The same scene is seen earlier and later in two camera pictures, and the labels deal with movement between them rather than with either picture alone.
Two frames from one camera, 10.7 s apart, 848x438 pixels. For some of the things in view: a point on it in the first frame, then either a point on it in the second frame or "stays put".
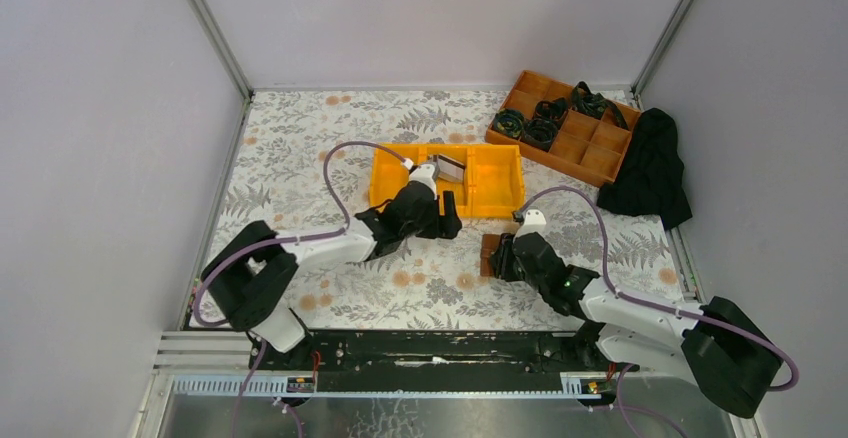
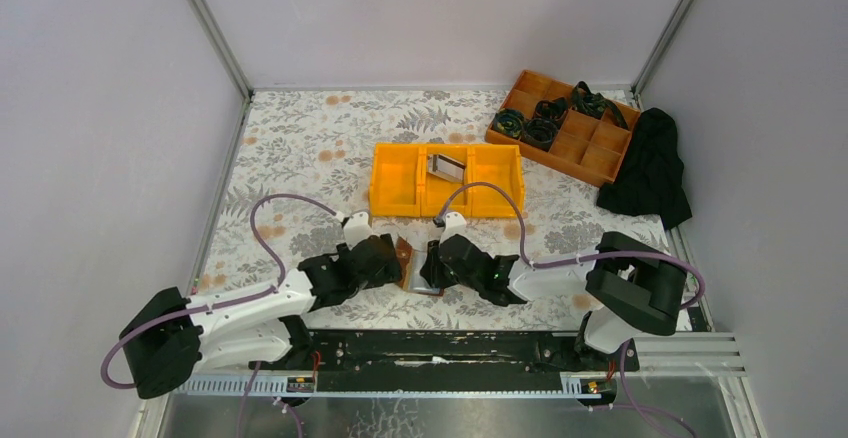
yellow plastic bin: x=462 y=154 stays put
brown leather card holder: x=488 y=245 → x=411 y=264
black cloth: x=650 y=178 stays put
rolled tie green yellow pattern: x=509 y=122 stays put
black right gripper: x=504 y=262 → x=448 y=262
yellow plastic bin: x=495 y=181 stays put
